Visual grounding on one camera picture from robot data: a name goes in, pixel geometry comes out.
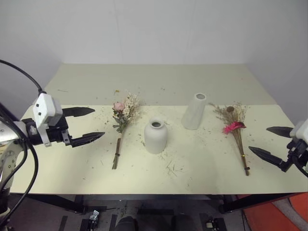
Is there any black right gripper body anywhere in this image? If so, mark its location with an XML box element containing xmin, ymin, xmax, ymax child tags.
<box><xmin>286</xmin><ymin>138</ymin><xmax>308</xmax><ymax>170</ymax></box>

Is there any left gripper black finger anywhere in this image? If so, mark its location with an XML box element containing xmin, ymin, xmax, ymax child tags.
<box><xmin>62</xmin><ymin>106</ymin><xmax>96</xmax><ymax>118</ymax></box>
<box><xmin>70</xmin><ymin>131</ymin><xmax>106</xmax><ymax>148</ymax></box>

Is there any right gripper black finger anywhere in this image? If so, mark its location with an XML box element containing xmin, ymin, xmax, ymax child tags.
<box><xmin>248</xmin><ymin>145</ymin><xmax>291</xmax><ymax>172</ymax></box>
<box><xmin>266</xmin><ymin>126</ymin><xmax>295</xmax><ymax>139</ymax></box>

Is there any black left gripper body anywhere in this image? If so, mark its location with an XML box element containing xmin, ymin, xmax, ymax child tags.
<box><xmin>46</xmin><ymin>108</ymin><xmax>73</xmax><ymax>147</ymax></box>

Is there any rounded white ceramic vase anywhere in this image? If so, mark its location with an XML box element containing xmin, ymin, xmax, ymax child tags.
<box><xmin>143</xmin><ymin>116</ymin><xmax>168</xmax><ymax>155</ymax></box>

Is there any tall tapered white vase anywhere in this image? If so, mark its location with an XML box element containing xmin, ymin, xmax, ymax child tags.
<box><xmin>180</xmin><ymin>92</ymin><xmax>208</xmax><ymax>130</ymax></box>

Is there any pink white dried bouquet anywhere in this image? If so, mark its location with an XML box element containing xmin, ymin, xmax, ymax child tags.
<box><xmin>111</xmin><ymin>90</ymin><xmax>141</xmax><ymax>170</ymax></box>

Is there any magenta dried flower bouquet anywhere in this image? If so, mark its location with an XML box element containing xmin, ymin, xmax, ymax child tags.
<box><xmin>208</xmin><ymin>102</ymin><xmax>251</xmax><ymax>177</ymax></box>

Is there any orange floor mat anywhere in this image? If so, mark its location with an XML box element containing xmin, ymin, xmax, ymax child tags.
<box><xmin>241</xmin><ymin>192</ymin><xmax>308</xmax><ymax>231</ymax></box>

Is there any black foot with metal clip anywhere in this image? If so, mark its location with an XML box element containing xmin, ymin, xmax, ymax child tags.
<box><xmin>204</xmin><ymin>217</ymin><xmax>226</xmax><ymax>231</ymax></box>
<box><xmin>78</xmin><ymin>206</ymin><xmax>108</xmax><ymax>231</ymax></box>

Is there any dark rounded shape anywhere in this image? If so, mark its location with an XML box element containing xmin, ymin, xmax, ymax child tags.
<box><xmin>115</xmin><ymin>216</ymin><xmax>138</xmax><ymax>231</ymax></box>

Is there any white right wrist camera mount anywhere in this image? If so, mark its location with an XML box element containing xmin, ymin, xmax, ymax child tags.
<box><xmin>289</xmin><ymin>120</ymin><xmax>308</xmax><ymax>141</ymax></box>

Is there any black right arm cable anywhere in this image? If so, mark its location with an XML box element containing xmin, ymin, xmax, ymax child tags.
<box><xmin>296</xmin><ymin>162</ymin><xmax>308</xmax><ymax>179</ymax></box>

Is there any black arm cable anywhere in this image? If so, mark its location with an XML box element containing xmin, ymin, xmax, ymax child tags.
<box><xmin>0</xmin><ymin>59</ymin><xmax>47</xmax><ymax>226</ymax></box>
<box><xmin>296</xmin><ymin>162</ymin><xmax>308</xmax><ymax>179</ymax></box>

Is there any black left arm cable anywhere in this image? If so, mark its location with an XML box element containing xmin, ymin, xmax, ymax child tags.
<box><xmin>0</xmin><ymin>59</ymin><xmax>47</xmax><ymax>226</ymax></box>

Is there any black metal table frame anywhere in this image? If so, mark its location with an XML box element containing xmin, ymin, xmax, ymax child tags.
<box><xmin>24</xmin><ymin>191</ymin><xmax>301</xmax><ymax>215</ymax></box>

